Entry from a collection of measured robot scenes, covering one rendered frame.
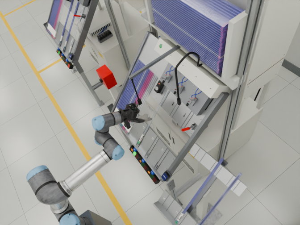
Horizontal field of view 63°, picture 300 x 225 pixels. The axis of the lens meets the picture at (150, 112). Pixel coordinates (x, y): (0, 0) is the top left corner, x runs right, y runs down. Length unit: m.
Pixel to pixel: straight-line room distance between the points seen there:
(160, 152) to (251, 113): 0.80
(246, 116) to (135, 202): 1.24
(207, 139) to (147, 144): 0.46
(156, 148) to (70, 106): 1.72
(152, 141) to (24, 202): 1.63
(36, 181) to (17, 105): 2.26
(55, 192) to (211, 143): 1.10
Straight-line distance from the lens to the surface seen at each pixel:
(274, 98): 2.93
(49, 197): 1.35
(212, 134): 1.89
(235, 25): 0.97
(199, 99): 1.33
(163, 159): 1.62
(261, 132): 2.68
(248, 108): 2.04
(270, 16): 1.19
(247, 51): 1.11
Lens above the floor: 2.31
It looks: 57 degrees down
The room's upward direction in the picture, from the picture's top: 17 degrees counter-clockwise
